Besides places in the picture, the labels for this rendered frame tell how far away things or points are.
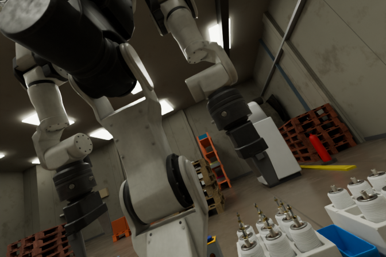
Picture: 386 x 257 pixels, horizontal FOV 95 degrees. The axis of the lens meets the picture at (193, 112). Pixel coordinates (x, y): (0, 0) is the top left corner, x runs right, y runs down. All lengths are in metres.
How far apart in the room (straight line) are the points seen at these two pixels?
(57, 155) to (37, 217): 10.58
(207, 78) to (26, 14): 0.34
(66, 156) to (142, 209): 0.25
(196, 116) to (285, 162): 6.04
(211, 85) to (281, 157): 3.26
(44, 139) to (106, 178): 9.94
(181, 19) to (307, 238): 0.94
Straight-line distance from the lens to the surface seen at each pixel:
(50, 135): 0.66
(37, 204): 11.19
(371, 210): 1.10
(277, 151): 3.61
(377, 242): 1.13
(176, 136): 8.98
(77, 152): 0.57
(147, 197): 0.47
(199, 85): 0.42
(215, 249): 1.03
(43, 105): 0.64
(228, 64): 0.44
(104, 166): 10.65
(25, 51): 0.72
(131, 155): 0.49
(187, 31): 0.49
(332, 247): 1.01
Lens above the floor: 0.59
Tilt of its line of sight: 20 degrees up
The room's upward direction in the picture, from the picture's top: 23 degrees counter-clockwise
